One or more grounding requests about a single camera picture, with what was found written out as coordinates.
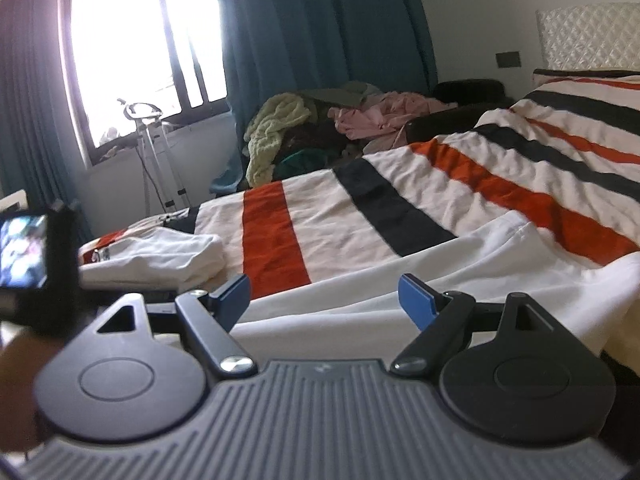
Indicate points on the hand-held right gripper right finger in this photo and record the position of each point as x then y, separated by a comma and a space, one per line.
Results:
417, 300

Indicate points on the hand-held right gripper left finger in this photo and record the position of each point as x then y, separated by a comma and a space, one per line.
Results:
234, 300

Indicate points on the white garment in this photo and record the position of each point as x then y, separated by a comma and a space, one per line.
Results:
450, 260

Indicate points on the folded white clothes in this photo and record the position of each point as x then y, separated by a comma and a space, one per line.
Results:
165, 255

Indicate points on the person's left hand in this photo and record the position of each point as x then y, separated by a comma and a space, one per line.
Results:
20, 385

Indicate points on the blue basin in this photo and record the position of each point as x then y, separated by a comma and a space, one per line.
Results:
225, 182

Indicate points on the striped blanket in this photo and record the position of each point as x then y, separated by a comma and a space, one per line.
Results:
325, 210

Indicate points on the metal stand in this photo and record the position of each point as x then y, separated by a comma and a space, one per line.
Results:
152, 160

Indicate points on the green garment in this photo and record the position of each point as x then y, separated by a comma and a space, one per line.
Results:
297, 165

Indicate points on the teal curtain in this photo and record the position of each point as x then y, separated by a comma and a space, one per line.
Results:
325, 25
30, 110

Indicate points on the dark brown garment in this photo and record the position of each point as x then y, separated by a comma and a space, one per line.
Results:
320, 137

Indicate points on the pink garment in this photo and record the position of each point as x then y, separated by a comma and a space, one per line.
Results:
380, 112

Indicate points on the dark sofa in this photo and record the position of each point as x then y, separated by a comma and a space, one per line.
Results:
470, 92

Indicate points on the olive garment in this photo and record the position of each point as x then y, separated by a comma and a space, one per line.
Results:
345, 92

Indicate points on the window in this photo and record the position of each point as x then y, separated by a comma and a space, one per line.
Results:
130, 50

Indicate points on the white quilted headboard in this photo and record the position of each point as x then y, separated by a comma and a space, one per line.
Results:
590, 35

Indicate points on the dark wall switch panel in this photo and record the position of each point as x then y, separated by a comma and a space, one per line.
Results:
508, 59

